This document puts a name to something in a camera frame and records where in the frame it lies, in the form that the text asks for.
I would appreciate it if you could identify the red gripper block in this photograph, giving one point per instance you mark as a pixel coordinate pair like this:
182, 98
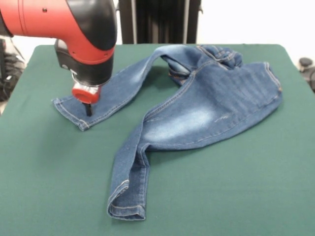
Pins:
85, 96

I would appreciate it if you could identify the blue denim jeans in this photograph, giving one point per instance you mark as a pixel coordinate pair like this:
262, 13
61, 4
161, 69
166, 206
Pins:
209, 110

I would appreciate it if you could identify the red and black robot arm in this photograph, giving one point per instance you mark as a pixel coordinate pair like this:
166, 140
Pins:
73, 32

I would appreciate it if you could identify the dark green table cloth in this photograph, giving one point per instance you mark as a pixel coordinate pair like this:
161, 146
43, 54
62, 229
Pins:
61, 172

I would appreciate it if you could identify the black round-topped device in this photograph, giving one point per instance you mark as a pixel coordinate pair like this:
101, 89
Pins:
306, 62

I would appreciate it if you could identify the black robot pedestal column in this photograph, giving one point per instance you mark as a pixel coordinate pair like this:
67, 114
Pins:
160, 22

